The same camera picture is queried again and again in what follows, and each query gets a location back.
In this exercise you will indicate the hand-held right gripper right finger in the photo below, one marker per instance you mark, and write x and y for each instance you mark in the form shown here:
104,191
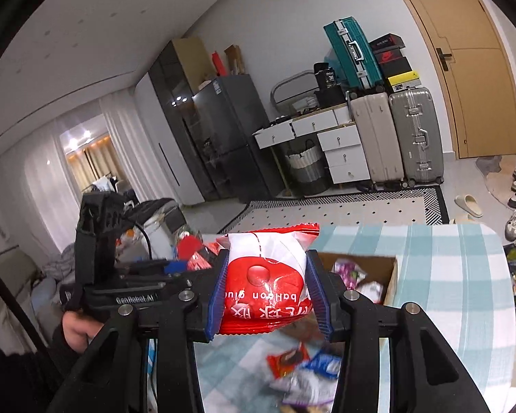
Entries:
320,297

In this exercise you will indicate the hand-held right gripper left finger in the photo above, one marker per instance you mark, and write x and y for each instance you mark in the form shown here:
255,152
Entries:
217,297

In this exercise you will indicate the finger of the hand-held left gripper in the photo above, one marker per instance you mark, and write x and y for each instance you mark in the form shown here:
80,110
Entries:
176,266

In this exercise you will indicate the small purple white packet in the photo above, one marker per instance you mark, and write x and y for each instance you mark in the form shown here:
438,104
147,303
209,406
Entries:
348,271

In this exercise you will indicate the white packet red characters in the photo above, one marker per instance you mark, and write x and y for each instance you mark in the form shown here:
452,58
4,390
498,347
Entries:
370,292

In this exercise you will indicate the white red balloon packet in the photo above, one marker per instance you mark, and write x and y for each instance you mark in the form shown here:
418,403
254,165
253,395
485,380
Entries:
266,284

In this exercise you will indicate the brown cardboard box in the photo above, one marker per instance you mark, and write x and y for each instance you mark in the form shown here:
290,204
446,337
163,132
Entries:
372,261

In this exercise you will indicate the blue snack packet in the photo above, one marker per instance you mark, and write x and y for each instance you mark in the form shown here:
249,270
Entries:
324,363

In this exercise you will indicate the dark brown snack packet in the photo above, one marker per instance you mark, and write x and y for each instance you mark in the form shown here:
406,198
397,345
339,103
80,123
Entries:
288,359

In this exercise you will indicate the purple white snack packet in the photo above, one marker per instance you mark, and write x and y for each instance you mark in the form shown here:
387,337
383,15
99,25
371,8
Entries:
305,387

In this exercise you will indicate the person's left forearm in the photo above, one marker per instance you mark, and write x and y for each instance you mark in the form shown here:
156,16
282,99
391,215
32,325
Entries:
26,374

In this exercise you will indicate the person's left hand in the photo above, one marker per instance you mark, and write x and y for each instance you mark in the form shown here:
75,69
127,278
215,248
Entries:
79,331

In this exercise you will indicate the red gift box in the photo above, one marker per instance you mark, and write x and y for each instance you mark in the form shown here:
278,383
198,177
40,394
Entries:
189,245

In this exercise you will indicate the white kettle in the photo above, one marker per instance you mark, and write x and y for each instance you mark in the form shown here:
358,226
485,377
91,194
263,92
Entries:
159,236

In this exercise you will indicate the dark grey cloth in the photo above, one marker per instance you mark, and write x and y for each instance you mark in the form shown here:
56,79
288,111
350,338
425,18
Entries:
155,208

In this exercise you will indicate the beige curtain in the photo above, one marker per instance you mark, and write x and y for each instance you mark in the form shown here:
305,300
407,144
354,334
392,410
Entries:
92,163

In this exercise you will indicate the white sheer curtain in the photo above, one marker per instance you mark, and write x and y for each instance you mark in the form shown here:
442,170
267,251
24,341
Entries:
124,137
38,189

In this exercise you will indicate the light grey sofa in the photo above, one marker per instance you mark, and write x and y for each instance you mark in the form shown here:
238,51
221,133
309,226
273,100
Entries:
13,271

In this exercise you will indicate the woven laundry basket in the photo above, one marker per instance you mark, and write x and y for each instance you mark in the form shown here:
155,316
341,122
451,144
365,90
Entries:
305,167

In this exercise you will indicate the grey refrigerator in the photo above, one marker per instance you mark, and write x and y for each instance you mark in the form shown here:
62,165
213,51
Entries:
232,137

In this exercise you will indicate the white desk with drawers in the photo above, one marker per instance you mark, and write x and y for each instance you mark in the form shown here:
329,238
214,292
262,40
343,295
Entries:
344,155

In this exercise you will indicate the dark glass cabinet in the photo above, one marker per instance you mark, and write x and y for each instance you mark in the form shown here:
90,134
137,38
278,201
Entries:
172,116

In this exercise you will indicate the beige suitcase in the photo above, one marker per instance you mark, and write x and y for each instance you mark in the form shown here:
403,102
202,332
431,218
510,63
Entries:
376,137

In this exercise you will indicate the beige slipper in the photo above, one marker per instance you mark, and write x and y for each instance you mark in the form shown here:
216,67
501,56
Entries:
468,205

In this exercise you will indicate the silver suitcase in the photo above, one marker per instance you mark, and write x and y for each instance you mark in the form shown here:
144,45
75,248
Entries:
417,133

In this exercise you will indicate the red paper bag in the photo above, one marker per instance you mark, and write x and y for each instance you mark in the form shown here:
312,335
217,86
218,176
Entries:
220,64

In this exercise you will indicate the oval mirror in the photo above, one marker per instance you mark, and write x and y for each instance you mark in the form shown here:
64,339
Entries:
292,88

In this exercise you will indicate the beige door mat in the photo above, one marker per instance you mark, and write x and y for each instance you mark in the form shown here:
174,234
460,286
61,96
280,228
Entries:
494,176

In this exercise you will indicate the brown paper bag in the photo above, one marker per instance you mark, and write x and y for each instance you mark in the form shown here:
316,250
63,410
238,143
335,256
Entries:
234,60

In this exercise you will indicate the yellow black shoe box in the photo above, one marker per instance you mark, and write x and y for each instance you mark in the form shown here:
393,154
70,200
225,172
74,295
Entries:
403,82

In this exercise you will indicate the plain black shoe box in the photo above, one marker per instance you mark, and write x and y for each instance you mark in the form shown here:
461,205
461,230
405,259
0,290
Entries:
396,68

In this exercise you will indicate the teal suitcase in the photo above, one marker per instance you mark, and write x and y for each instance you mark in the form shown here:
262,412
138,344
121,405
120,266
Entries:
348,51

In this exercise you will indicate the tan wooden door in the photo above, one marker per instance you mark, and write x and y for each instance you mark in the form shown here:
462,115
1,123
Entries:
468,94

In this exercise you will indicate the red black shoe box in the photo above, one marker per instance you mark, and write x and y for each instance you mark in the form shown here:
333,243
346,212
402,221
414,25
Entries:
391,56

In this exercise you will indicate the black orange-rimmed shoe box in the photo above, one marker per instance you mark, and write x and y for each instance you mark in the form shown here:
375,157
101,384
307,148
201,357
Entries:
385,41

